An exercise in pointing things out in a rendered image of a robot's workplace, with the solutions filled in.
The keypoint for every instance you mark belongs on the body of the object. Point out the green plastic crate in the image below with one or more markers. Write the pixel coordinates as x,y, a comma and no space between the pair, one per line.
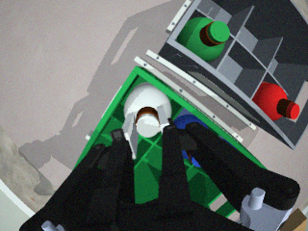
148,170

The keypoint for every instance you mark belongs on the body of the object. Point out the red bottle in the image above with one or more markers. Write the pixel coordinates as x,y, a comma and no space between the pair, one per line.
273,101

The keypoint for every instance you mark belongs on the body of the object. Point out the white bottle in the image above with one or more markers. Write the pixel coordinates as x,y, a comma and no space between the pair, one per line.
143,102

